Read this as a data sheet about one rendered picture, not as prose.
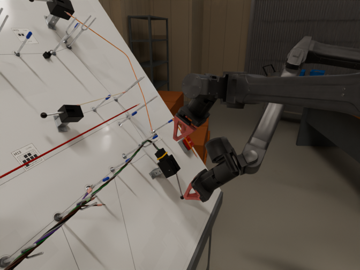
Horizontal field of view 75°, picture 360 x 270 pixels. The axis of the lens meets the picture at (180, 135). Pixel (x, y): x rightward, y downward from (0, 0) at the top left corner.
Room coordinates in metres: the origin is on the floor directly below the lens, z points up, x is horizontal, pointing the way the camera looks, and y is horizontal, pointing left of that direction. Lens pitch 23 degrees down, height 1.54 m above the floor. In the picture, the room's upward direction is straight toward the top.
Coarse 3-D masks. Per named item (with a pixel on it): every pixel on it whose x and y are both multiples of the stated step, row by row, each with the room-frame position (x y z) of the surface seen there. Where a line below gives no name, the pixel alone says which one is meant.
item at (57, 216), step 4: (88, 196) 0.36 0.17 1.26; (80, 200) 0.37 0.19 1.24; (84, 200) 0.36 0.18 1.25; (76, 204) 0.37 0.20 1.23; (92, 204) 0.35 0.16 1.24; (72, 208) 0.38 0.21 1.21; (80, 208) 0.37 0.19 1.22; (84, 208) 0.36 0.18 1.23; (64, 212) 0.39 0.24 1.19; (68, 212) 0.38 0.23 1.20; (56, 216) 0.39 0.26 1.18; (60, 216) 0.39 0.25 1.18; (56, 220) 0.39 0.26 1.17; (60, 220) 0.39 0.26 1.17
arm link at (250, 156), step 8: (208, 144) 0.63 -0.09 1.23; (216, 144) 0.62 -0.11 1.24; (224, 144) 0.63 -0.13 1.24; (208, 152) 0.63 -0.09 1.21; (216, 152) 0.60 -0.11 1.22; (224, 152) 0.60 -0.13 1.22; (232, 152) 0.60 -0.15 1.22; (248, 152) 0.57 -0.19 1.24; (256, 152) 0.57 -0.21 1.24; (240, 160) 0.56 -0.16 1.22; (248, 160) 0.55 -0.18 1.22; (256, 160) 0.56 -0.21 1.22; (240, 168) 0.57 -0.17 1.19
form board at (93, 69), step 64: (0, 0) 0.72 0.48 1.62; (0, 64) 0.58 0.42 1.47; (64, 64) 0.73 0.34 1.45; (128, 64) 0.99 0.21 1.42; (0, 128) 0.46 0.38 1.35; (128, 128) 0.74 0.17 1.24; (0, 192) 0.37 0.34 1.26; (64, 192) 0.45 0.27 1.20; (128, 192) 0.56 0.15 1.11; (192, 192) 0.75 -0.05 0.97; (0, 256) 0.29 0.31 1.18; (64, 256) 0.35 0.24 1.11; (128, 256) 0.43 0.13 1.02
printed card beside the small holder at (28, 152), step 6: (30, 144) 0.48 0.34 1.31; (18, 150) 0.45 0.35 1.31; (24, 150) 0.46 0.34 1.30; (30, 150) 0.47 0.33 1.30; (36, 150) 0.48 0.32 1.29; (18, 156) 0.44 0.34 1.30; (24, 156) 0.45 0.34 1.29; (30, 156) 0.46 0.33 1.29; (36, 156) 0.47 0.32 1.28; (42, 156) 0.48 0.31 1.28; (18, 162) 0.43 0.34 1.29; (24, 162) 0.44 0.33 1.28; (36, 162) 0.46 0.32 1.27; (24, 168) 0.43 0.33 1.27; (30, 168) 0.44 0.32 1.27
